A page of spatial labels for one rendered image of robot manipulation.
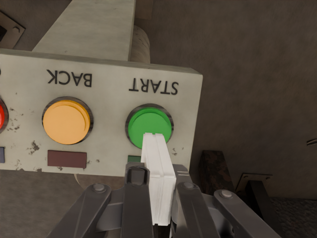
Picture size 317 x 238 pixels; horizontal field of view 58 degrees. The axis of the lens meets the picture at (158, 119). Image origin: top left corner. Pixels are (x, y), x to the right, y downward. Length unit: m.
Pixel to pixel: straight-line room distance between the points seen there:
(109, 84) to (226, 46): 0.68
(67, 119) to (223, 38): 0.69
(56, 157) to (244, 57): 0.75
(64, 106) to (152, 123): 0.08
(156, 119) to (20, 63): 0.13
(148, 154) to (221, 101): 0.84
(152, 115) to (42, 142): 0.11
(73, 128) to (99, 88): 0.04
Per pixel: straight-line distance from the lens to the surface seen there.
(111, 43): 0.35
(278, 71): 1.00
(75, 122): 0.26
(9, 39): 0.95
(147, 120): 0.26
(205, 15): 0.86
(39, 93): 0.28
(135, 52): 0.68
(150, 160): 0.17
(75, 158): 0.28
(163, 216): 0.16
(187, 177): 0.17
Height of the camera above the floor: 0.81
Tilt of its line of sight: 54 degrees down
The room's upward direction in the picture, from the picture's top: 176 degrees clockwise
